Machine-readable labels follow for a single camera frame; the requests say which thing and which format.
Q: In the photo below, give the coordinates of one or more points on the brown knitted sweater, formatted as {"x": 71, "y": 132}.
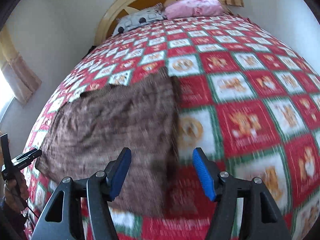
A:
{"x": 87, "y": 133}

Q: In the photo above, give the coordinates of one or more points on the pink pillow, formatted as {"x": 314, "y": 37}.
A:
{"x": 193, "y": 8}

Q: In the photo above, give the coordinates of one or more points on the red checkered Christmas quilt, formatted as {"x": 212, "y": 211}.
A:
{"x": 248, "y": 100}

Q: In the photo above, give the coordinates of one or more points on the beige window curtain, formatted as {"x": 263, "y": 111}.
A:
{"x": 21, "y": 79}

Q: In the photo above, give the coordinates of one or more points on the grey white patterned pillow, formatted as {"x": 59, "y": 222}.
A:
{"x": 138, "y": 19}

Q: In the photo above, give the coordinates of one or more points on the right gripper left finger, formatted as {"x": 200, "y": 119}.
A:
{"x": 117, "y": 174}

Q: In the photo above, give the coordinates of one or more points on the person's left hand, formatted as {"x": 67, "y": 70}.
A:
{"x": 10, "y": 193}

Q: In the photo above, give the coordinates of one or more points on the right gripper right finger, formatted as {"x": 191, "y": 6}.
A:
{"x": 207, "y": 172}

